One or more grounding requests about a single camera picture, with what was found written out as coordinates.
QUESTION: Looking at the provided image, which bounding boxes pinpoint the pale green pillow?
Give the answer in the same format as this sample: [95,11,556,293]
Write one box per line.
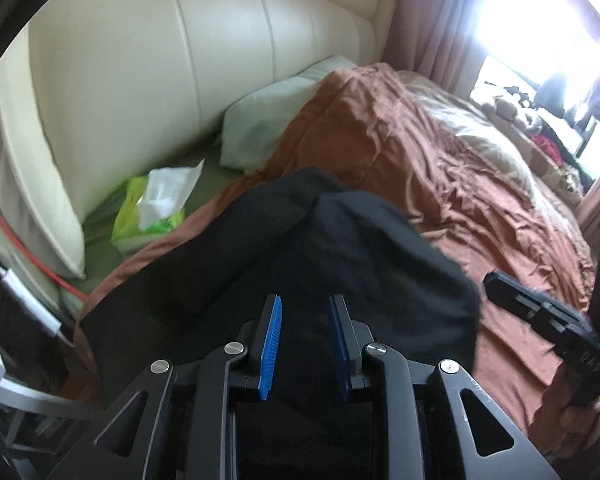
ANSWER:
[220,55,356,174]

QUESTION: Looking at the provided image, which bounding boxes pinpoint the green tissue pack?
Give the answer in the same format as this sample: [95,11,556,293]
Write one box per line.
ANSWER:
[110,160,204,257]

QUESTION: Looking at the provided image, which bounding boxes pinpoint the beige patterned comforter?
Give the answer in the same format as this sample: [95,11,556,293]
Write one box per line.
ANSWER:
[396,69,581,221]

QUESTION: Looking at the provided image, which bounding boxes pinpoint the pink curtain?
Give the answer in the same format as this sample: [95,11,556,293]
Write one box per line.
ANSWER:
[382,0,481,91]

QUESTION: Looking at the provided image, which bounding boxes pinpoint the cream leather headboard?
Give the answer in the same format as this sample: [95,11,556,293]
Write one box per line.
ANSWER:
[0,0,394,278]

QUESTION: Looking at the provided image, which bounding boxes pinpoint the red cable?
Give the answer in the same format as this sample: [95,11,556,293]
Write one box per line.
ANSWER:
[0,184,89,304]

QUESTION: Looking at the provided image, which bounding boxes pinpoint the brown blanket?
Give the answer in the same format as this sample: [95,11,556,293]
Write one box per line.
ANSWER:
[76,64,593,434]

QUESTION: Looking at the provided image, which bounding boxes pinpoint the black pants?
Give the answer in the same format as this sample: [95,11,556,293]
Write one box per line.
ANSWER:
[78,167,484,480]

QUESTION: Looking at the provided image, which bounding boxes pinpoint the person's right hand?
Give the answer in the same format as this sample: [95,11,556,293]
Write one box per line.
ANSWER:
[528,362,600,460]

